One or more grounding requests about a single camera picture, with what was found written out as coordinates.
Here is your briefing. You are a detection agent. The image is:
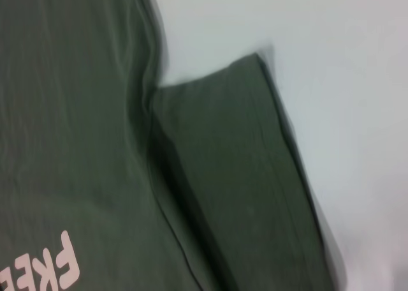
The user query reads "dark green FREE T-shirt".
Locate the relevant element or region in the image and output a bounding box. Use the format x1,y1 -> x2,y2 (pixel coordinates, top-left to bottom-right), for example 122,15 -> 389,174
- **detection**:
0,0 -> 348,291

